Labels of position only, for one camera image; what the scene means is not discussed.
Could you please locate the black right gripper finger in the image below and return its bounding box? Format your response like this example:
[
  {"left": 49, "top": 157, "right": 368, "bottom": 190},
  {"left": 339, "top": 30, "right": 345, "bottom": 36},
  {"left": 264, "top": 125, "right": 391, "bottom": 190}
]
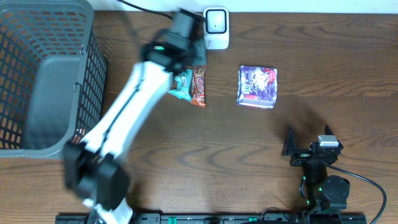
[
  {"left": 281, "top": 126, "right": 295, "bottom": 156},
  {"left": 325, "top": 125, "right": 343, "bottom": 148}
]

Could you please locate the red orange snack bar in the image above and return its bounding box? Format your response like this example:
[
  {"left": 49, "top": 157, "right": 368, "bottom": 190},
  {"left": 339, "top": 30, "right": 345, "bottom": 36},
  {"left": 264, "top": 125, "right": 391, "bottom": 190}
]
[{"left": 191, "top": 65, "right": 206, "bottom": 108}]

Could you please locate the teal snack wrapper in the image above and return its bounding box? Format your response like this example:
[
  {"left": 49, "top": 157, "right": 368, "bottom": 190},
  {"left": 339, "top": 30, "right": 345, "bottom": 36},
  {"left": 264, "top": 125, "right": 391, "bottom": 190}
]
[{"left": 169, "top": 69, "right": 193, "bottom": 101}]

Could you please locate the grey plastic basket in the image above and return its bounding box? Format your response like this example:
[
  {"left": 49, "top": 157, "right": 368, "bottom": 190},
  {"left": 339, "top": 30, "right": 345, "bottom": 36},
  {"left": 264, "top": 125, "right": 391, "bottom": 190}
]
[{"left": 1, "top": 0, "right": 107, "bottom": 159}]

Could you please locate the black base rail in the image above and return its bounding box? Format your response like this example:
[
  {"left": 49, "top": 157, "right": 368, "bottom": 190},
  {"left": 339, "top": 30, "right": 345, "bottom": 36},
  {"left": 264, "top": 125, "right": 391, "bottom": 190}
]
[{"left": 55, "top": 211, "right": 368, "bottom": 224}]

